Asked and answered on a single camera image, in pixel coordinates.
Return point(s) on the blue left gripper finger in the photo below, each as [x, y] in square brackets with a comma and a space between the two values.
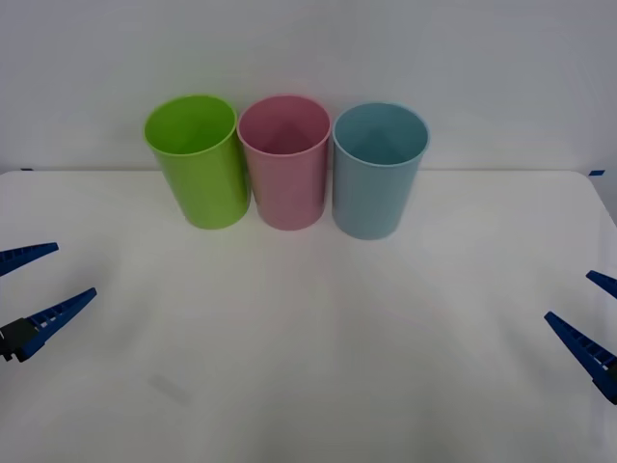
[24, 255]
[43, 320]

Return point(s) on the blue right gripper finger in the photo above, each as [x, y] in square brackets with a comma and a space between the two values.
[585, 345]
[605, 282]

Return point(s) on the yellow-green plastic bin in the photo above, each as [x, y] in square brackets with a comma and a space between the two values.
[202, 183]

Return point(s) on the pale blue plastic bin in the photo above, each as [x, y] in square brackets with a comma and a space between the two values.
[371, 202]

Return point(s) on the pink plastic bin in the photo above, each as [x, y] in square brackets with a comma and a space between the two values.
[289, 193]

